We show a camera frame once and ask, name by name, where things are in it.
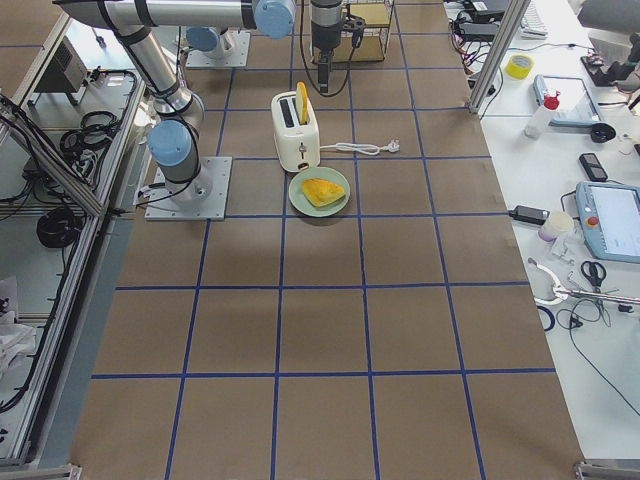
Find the blue teach pendant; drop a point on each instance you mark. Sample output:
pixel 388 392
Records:
pixel 608 214
pixel 577 106

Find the grey control box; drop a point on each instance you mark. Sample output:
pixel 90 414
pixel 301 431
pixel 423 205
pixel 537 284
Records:
pixel 65 74

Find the red capped plastic bottle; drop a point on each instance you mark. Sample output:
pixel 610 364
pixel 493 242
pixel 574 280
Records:
pixel 541 119

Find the yellow bread slice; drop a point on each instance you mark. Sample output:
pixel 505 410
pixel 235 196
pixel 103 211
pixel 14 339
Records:
pixel 301 103

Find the white toaster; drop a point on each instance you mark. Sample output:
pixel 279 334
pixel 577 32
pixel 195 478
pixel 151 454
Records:
pixel 297 145

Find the blue teach pendant near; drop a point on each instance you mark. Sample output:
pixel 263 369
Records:
pixel 608 214

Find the blue teach pendant far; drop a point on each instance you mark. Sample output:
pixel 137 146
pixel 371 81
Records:
pixel 577 106

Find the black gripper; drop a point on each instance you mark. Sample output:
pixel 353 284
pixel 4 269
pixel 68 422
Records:
pixel 325 36

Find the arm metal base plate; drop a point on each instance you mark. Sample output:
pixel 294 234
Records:
pixel 197 60
pixel 205 198

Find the black power adapter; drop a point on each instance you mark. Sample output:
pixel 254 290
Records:
pixel 529 215

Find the black round cap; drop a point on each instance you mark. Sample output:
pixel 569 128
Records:
pixel 602 132

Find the triangular golden pastry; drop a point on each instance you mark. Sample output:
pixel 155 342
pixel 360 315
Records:
pixel 320 192

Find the white lidded cup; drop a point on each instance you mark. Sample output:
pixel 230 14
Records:
pixel 556 224

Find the aluminium frame post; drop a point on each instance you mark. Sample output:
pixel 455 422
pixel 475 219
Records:
pixel 509 25

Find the black scissors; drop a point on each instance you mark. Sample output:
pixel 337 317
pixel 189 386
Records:
pixel 595 273

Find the white curved metal tool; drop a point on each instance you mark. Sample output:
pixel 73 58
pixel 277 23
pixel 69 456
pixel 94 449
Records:
pixel 554 292

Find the green plate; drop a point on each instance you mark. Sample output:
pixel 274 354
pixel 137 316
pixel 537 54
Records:
pixel 301 204

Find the yellow tape roll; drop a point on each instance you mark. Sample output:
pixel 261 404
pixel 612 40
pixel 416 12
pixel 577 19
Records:
pixel 519 66

